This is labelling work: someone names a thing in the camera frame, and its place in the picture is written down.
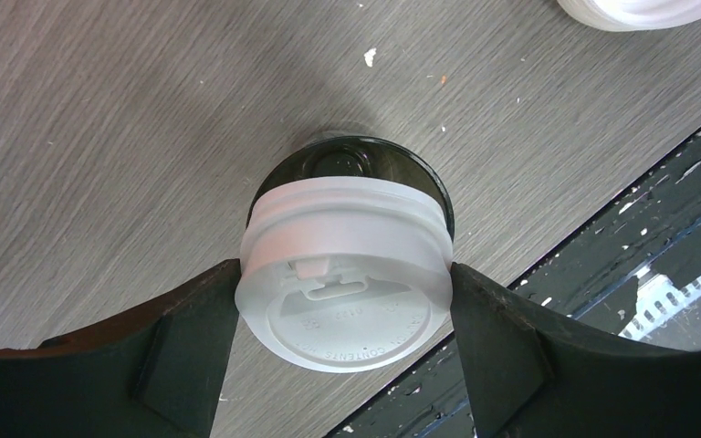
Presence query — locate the dark translucent coffee cup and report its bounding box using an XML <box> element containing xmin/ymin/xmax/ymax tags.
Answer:
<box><xmin>246</xmin><ymin>134</ymin><xmax>455</xmax><ymax>237</ymax></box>

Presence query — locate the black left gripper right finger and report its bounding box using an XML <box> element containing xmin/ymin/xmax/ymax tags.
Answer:
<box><xmin>451</xmin><ymin>264</ymin><xmax>701</xmax><ymax>437</ymax></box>

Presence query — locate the white lid stack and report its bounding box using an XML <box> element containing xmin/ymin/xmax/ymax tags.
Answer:
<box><xmin>557</xmin><ymin>0</ymin><xmax>701</xmax><ymax>32</ymax></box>

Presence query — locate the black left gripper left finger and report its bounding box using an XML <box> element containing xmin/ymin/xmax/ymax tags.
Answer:
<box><xmin>0</xmin><ymin>259</ymin><xmax>241</xmax><ymax>437</ymax></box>

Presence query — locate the white plastic cup lid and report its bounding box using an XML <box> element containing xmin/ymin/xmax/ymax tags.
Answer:
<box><xmin>235</xmin><ymin>176</ymin><xmax>453</xmax><ymax>373</ymax></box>

